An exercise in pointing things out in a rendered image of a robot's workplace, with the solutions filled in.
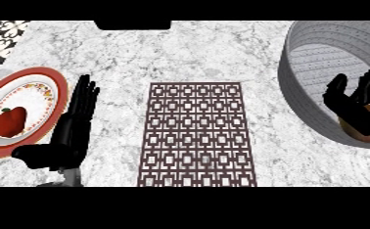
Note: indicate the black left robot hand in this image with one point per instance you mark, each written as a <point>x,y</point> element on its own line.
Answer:
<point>73,122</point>

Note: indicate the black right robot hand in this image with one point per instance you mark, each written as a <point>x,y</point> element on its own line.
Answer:
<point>348,104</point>

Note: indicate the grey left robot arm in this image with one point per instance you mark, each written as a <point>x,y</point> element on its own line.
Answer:
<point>67,177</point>

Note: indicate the grey round basket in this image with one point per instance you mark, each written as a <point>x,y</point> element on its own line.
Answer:
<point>313,86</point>

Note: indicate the brown patterned placemat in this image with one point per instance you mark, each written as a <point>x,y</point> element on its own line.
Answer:
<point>198,135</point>

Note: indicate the red rimmed floral plate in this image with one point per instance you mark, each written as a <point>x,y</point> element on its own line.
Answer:
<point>46,96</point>

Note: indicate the red bell pepper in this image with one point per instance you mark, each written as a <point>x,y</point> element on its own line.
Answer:
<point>12,122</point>

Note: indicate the black and white patterned cloth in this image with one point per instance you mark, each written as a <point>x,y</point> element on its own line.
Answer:
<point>9,37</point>

